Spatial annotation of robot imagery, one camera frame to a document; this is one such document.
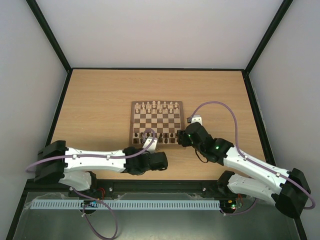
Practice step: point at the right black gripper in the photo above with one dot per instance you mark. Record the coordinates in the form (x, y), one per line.
(182, 137)

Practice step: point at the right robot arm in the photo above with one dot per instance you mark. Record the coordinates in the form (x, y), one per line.
(287, 190)

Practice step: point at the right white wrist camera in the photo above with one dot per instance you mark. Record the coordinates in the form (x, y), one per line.
(195, 119)

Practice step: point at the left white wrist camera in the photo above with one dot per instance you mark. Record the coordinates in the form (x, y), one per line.
(150, 144)

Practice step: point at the wooden chess board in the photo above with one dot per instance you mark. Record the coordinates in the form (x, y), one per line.
(154, 123)

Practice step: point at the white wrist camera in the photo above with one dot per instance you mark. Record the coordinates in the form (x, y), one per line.
(150, 144)
(195, 119)

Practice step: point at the white slotted cable duct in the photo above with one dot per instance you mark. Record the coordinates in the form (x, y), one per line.
(77, 204)

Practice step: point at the black aluminium frame rail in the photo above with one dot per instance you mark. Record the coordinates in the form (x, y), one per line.
(111, 188)

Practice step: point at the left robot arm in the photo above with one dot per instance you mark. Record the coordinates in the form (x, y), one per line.
(57, 163)

